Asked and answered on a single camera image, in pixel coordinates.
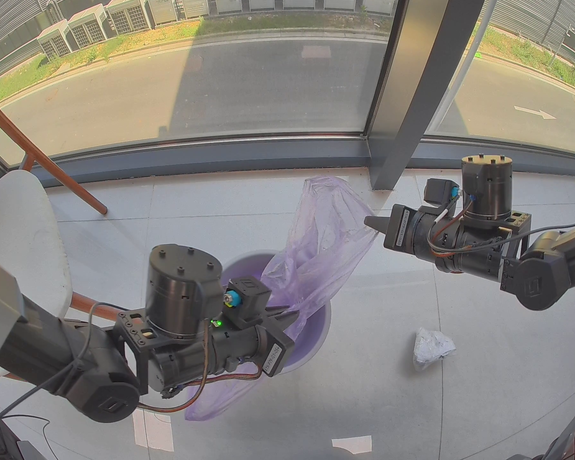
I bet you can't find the black cable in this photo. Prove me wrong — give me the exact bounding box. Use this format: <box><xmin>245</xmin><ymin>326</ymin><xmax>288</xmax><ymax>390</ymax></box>
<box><xmin>0</xmin><ymin>414</ymin><xmax>51</xmax><ymax>460</ymax></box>

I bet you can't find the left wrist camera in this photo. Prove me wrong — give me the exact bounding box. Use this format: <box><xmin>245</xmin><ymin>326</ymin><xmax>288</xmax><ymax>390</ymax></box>
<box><xmin>224</xmin><ymin>276</ymin><xmax>272</xmax><ymax>330</ymax></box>

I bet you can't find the purple plastic bag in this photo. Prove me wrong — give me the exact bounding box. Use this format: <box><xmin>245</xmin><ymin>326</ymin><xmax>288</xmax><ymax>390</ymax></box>
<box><xmin>184</xmin><ymin>175</ymin><xmax>380</xmax><ymax>421</ymax></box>

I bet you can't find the crumpled white paper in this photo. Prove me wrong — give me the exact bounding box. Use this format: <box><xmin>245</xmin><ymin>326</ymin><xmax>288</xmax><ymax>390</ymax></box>
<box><xmin>413</xmin><ymin>328</ymin><xmax>457</xmax><ymax>372</ymax></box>

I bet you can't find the window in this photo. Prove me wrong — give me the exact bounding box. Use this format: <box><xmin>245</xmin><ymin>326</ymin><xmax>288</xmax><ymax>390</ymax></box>
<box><xmin>0</xmin><ymin>0</ymin><xmax>575</xmax><ymax>193</ymax></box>

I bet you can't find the white chair with wooden legs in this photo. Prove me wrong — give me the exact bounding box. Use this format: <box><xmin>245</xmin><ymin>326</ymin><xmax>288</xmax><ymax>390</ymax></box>
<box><xmin>0</xmin><ymin>55</ymin><xmax>120</xmax><ymax>380</ymax></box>

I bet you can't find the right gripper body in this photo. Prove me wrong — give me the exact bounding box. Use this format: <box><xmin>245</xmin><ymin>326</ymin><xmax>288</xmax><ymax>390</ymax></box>
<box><xmin>383</xmin><ymin>203</ymin><xmax>462</xmax><ymax>271</ymax></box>

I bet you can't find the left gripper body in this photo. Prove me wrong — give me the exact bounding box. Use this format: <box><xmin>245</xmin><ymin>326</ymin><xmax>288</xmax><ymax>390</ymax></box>
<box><xmin>211</xmin><ymin>324</ymin><xmax>296</xmax><ymax>379</ymax></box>

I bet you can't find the pale grey trash bin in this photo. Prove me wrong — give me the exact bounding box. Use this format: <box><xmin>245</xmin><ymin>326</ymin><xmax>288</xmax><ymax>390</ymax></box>
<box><xmin>223</xmin><ymin>252</ymin><xmax>332</xmax><ymax>373</ymax></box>

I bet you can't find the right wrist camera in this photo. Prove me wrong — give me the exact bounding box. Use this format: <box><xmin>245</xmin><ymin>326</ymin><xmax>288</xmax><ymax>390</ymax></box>
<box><xmin>424</xmin><ymin>178</ymin><xmax>462</xmax><ymax>210</ymax></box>

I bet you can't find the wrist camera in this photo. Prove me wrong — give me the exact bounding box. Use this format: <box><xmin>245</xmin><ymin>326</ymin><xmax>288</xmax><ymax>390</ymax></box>
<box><xmin>224</xmin><ymin>276</ymin><xmax>272</xmax><ymax>330</ymax></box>
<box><xmin>424</xmin><ymin>178</ymin><xmax>462</xmax><ymax>210</ymax></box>

